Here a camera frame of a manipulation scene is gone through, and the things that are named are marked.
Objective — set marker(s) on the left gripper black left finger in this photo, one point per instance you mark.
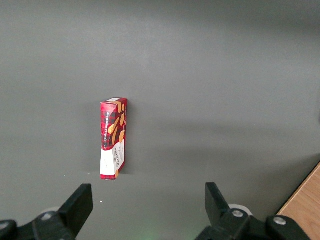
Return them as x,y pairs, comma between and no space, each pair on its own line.
75,207

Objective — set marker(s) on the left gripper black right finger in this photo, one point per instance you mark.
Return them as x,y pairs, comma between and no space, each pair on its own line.
220,212

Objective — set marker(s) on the oak wooden drawer cabinet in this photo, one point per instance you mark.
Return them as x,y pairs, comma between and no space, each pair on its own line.
305,205

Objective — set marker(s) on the red shortbread biscuit box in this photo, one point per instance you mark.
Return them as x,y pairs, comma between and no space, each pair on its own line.
112,130

